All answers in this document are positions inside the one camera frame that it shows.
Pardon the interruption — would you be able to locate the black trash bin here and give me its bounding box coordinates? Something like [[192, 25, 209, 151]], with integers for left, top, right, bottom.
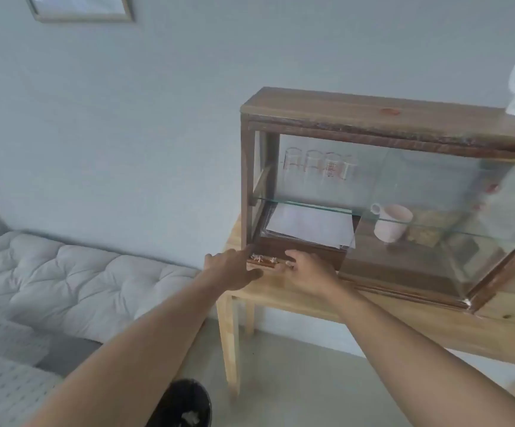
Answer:
[[146, 378, 213, 427]]

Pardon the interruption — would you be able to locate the wooden framed picture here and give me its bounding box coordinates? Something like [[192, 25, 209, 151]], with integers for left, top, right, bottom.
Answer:
[[24, 0, 135, 24]]

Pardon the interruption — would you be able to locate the clear bag of snacks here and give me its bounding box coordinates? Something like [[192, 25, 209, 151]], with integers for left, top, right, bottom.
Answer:
[[406, 211, 452, 247]]

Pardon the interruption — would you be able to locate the patterned grey sheet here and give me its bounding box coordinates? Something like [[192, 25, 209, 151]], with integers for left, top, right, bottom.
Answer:
[[0, 297, 65, 427]]

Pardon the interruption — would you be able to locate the light wooden table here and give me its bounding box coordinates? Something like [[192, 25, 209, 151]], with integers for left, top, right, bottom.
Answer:
[[215, 213, 515, 401]]

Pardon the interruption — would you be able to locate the pink mug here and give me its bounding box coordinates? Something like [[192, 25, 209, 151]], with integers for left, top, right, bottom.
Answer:
[[369, 203, 414, 243]]

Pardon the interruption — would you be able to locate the clear glass with red print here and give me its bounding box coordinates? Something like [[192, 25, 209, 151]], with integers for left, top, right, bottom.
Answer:
[[335, 154, 356, 181], [317, 151, 336, 179], [301, 149, 318, 176], [283, 148, 302, 174]]

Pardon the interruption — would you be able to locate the white tufted cushion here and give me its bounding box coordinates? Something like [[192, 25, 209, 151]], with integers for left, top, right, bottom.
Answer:
[[0, 231, 203, 343]]

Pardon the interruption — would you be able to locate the glass shelf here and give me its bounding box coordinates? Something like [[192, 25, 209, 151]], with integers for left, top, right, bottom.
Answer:
[[250, 196, 515, 243]]

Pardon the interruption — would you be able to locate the person's right hand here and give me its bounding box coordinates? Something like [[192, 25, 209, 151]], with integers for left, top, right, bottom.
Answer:
[[283, 249, 345, 301]]

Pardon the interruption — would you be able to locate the person's left hand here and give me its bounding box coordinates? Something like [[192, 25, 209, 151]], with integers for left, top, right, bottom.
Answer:
[[203, 246, 265, 292]]

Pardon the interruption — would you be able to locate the wooden glass display cabinet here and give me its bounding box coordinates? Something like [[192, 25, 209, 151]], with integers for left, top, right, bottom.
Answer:
[[239, 86, 515, 314]]

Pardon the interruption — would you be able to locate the person's right forearm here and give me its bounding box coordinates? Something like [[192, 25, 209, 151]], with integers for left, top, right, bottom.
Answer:
[[324, 284, 515, 427]]

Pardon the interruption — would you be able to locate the stack of white papers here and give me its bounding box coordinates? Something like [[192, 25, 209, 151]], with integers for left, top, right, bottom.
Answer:
[[264, 203, 357, 250]]

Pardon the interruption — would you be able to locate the plain grey blanket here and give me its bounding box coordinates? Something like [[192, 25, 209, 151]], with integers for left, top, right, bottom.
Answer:
[[34, 333, 103, 377]]

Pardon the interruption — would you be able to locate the person's left forearm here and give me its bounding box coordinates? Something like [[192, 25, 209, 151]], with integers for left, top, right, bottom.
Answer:
[[24, 273, 236, 427]]

